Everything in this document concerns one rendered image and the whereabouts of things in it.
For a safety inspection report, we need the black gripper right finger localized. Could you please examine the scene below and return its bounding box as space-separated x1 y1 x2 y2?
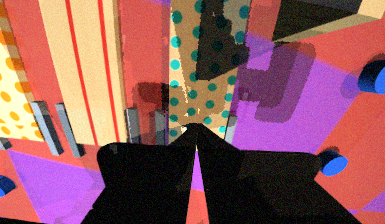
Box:
197 123 322 224

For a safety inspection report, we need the cream strip with red stripes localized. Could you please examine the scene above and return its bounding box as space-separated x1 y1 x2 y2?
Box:
38 0 130 146

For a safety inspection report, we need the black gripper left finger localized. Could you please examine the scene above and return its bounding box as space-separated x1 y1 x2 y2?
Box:
96 123 199 224

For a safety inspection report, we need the blue short cylinder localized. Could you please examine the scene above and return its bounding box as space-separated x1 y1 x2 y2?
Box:
358 60 385 95
0 175 16 197
318 150 348 176

